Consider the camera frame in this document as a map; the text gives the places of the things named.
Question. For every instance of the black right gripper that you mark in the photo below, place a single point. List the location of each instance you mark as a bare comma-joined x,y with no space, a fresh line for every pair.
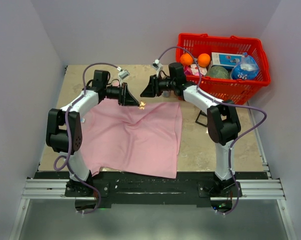
153,89

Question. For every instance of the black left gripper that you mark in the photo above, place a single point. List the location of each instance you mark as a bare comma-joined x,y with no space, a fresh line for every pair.
125,97

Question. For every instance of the pink garment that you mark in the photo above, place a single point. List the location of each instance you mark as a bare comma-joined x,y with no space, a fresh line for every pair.
127,138

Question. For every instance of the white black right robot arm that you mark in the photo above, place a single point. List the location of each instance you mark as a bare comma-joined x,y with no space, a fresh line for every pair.
223,123

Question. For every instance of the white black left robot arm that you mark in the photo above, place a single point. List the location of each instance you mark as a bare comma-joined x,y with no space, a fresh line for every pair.
64,127

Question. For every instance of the red soda can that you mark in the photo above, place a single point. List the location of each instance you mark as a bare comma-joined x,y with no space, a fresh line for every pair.
166,94

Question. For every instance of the pink white snack packet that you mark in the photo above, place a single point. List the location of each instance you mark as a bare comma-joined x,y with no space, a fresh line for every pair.
193,70

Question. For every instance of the left orange fruit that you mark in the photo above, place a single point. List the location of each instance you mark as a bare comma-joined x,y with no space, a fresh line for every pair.
186,59

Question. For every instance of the orange fruit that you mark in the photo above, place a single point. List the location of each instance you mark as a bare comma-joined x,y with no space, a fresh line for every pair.
204,60
186,59

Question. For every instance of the right orange fruit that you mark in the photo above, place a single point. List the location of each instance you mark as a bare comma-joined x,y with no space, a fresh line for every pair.
204,60

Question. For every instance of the green melon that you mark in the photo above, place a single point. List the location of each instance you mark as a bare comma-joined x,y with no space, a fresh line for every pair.
218,72

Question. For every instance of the white blue carton box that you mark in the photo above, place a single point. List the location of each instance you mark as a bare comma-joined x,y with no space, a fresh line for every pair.
225,60

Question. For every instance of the red plastic shopping basket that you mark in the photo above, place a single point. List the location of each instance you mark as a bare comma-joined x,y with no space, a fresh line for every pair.
238,91

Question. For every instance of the blue plastic bag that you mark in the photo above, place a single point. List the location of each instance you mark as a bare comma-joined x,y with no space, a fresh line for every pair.
246,69

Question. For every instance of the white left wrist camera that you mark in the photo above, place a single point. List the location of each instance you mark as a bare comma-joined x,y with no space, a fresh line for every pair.
123,74

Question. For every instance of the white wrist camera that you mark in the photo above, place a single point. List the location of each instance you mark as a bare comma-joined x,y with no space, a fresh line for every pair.
157,66
123,74

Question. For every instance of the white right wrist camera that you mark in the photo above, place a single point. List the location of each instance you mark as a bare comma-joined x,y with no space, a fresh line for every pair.
157,66

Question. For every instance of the small black square frame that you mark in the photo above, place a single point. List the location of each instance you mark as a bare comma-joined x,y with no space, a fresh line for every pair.
201,116

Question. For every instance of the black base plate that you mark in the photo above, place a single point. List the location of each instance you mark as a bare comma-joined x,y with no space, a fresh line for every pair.
122,188

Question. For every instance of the aluminium rail frame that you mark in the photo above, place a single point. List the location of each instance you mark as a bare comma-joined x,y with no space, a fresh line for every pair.
143,207

